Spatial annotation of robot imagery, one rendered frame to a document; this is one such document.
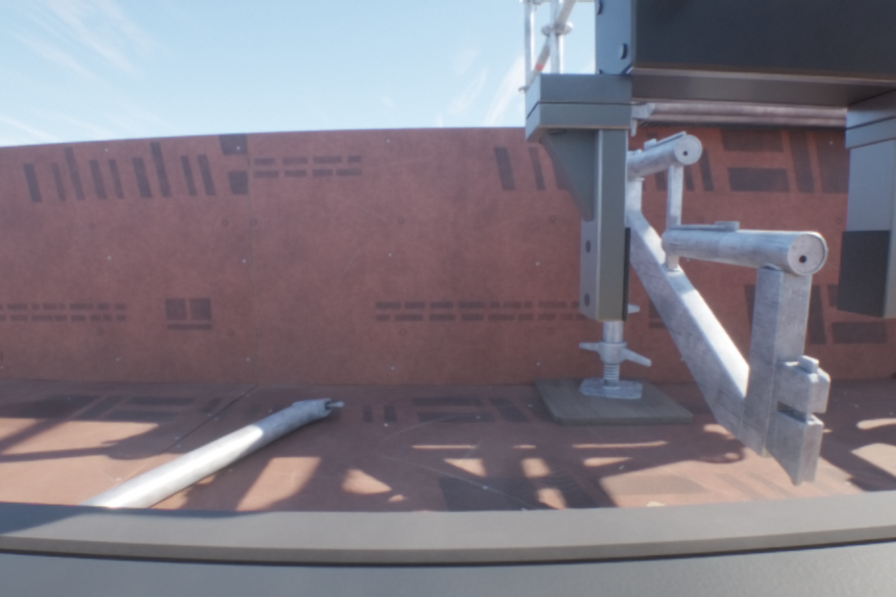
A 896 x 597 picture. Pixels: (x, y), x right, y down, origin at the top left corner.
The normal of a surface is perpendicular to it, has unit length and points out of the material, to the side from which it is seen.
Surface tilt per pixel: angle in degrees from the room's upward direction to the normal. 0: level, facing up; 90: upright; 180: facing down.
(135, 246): 90
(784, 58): 90
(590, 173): 90
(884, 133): 90
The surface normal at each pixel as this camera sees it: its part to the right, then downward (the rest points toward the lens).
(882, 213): -1.00, 0.01
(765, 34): 0.01, 0.11
